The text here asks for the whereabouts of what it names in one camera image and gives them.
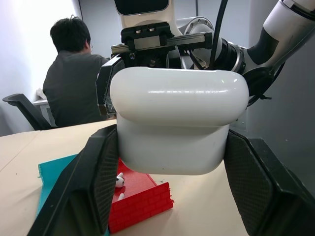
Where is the seated person in grey shirt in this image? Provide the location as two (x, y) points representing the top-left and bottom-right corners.
(42, 14), (110, 128)

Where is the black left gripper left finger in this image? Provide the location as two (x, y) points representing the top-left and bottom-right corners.
(26, 124), (120, 236)

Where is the black office chair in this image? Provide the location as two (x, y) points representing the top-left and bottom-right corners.
(2, 93), (58, 131)

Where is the white earbud charging case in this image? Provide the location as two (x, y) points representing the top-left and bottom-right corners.
(109, 66), (250, 176)

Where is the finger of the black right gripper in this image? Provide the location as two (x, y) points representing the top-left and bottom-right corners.
(95, 55), (126, 116)

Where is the teal plastic tray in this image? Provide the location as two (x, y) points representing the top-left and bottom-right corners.
(36, 154), (110, 236)

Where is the white desk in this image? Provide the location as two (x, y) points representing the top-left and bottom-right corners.
(31, 97), (55, 125)

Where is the red brick-pattern tray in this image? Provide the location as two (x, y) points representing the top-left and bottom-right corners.
(107, 157), (175, 234)

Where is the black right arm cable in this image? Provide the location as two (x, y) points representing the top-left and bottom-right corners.
(209, 0), (228, 71)

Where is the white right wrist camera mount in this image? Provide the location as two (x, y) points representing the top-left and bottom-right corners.
(113, 0), (185, 37)

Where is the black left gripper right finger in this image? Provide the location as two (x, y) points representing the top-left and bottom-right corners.
(222, 127), (315, 236)

